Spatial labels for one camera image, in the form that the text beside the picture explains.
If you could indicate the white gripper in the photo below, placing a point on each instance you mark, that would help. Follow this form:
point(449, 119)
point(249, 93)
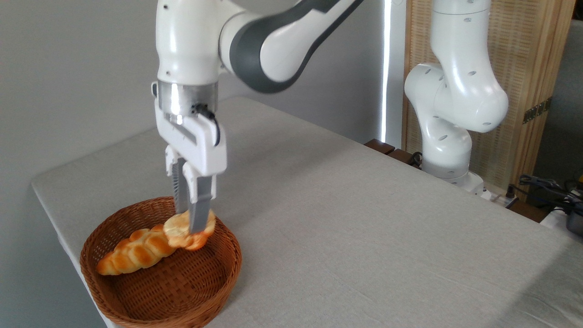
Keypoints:
point(200, 146)

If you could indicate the round crusty bread roll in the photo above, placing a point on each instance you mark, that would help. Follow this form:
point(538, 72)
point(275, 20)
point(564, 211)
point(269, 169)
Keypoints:
point(177, 230)

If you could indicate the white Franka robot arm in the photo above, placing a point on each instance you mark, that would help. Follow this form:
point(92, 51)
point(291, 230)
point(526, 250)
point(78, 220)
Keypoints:
point(191, 41)

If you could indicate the long braided bread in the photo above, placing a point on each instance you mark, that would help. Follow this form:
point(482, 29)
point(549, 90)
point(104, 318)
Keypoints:
point(132, 253)

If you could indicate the brown wicker basket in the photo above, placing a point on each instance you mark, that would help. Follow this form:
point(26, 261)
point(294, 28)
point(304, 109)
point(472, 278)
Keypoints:
point(155, 296)

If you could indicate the grey tablecloth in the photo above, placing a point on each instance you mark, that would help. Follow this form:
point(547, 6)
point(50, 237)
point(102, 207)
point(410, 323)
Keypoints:
point(364, 237)

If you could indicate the dark brown wooden block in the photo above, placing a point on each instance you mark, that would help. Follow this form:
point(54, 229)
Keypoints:
point(379, 146)
point(401, 157)

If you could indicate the white power strip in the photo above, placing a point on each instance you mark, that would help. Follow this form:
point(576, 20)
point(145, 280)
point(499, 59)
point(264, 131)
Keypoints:
point(500, 199)

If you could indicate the dark metal screen hinge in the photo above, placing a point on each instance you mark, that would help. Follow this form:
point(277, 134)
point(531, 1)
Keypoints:
point(536, 110)

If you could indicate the wooden bamboo folding screen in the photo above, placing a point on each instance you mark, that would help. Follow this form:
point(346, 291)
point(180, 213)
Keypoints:
point(524, 54)

